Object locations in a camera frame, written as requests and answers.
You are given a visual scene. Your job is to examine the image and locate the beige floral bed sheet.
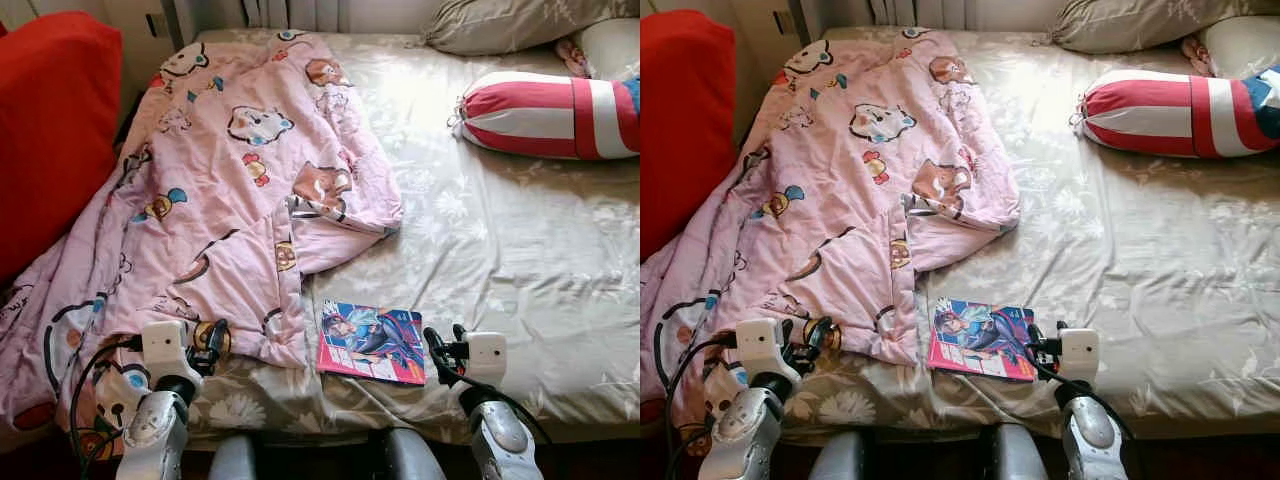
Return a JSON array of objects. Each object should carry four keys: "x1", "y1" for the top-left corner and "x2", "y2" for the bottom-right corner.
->
[
  {"x1": 130, "y1": 28, "x2": 641, "y2": 446},
  {"x1": 760, "y1": 25, "x2": 1280, "y2": 441}
]

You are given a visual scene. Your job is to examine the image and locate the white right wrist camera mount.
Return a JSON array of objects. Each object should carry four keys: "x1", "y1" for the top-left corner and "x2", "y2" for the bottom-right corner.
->
[
  {"x1": 465, "y1": 332, "x2": 508, "y2": 389},
  {"x1": 1058, "y1": 328, "x2": 1101, "y2": 386}
]

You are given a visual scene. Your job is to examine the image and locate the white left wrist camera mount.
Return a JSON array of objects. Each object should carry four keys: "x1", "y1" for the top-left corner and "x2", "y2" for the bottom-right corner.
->
[
  {"x1": 735, "y1": 318, "x2": 786, "y2": 379},
  {"x1": 140, "y1": 320, "x2": 191, "y2": 379}
]

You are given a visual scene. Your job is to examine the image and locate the colourful comic book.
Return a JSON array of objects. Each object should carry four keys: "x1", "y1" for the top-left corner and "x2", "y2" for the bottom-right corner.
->
[
  {"x1": 925, "y1": 297, "x2": 1038, "y2": 383},
  {"x1": 315, "y1": 300, "x2": 428, "y2": 387}
]

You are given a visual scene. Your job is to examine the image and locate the grey pleated curtain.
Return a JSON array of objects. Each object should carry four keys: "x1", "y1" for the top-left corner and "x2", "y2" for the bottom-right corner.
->
[
  {"x1": 175, "y1": 0, "x2": 346, "y2": 33},
  {"x1": 820, "y1": 0, "x2": 971, "y2": 29}
]

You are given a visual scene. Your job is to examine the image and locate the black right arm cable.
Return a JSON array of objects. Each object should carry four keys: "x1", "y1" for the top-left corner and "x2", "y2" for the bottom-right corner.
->
[
  {"x1": 1035, "y1": 355, "x2": 1136, "y2": 441},
  {"x1": 435, "y1": 355, "x2": 553, "y2": 446}
]

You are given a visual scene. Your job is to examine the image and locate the small cream pillow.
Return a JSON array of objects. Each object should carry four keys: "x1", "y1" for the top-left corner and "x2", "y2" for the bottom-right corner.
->
[
  {"x1": 580, "y1": 17, "x2": 641, "y2": 83},
  {"x1": 1200, "y1": 15, "x2": 1280, "y2": 79}
]

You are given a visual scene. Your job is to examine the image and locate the large red cushion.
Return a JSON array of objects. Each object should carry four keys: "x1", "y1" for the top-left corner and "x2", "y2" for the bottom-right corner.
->
[
  {"x1": 0, "y1": 10, "x2": 124, "y2": 286},
  {"x1": 640, "y1": 10, "x2": 738, "y2": 263}
]

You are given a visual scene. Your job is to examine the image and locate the red white striped bolster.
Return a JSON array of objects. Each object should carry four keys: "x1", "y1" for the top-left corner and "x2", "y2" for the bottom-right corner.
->
[
  {"x1": 1072, "y1": 67, "x2": 1280, "y2": 159},
  {"x1": 450, "y1": 70, "x2": 641, "y2": 161}
]

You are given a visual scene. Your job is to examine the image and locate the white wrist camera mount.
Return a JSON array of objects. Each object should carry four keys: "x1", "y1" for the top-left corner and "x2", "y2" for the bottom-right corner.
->
[
  {"x1": 735, "y1": 318, "x2": 786, "y2": 379},
  {"x1": 140, "y1": 320, "x2": 191, "y2": 379},
  {"x1": 465, "y1": 332, "x2": 508, "y2": 389},
  {"x1": 1058, "y1": 328, "x2": 1101, "y2": 386}
]

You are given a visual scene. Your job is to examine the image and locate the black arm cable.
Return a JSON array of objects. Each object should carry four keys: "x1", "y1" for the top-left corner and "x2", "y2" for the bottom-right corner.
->
[
  {"x1": 68, "y1": 335, "x2": 143, "y2": 480},
  {"x1": 665, "y1": 335, "x2": 739, "y2": 480},
  {"x1": 1035, "y1": 355, "x2": 1136, "y2": 441},
  {"x1": 435, "y1": 355, "x2": 553, "y2": 446}
]

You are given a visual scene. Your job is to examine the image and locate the olive floral pillow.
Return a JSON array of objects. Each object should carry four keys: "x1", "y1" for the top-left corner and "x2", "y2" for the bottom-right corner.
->
[
  {"x1": 420, "y1": 0, "x2": 641, "y2": 56},
  {"x1": 1050, "y1": 0, "x2": 1280, "y2": 54}
]

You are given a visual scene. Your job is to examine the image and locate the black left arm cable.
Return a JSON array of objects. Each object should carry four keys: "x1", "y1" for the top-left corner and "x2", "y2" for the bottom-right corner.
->
[
  {"x1": 665, "y1": 335, "x2": 739, "y2": 480},
  {"x1": 68, "y1": 335, "x2": 143, "y2": 480}
]

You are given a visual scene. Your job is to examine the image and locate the small pink cloth item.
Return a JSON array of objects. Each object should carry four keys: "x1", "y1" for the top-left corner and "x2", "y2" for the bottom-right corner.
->
[
  {"x1": 555, "y1": 37, "x2": 591, "y2": 79},
  {"x1": 1180, "y1": 35, "x2": 1213, "y2": 76}
]

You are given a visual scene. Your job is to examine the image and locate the grey left robot leg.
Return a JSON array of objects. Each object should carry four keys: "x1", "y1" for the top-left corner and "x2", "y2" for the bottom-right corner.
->
[
  {"x1": 207, "y1": 432, "x2": 261, "y2": 480},
  {"x1": 808, "y1": 430, "x2": 871, "y2": 480}
]

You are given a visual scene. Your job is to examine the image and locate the pink cartoon print blanket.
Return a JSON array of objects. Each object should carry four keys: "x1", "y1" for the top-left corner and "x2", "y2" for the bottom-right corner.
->
[
  {"x1": 0, "y1": 30, "x2": 404, "y2": 441},
  {"x1": 640, "y1": 28, "x2": 1021, "y2": 431}
]

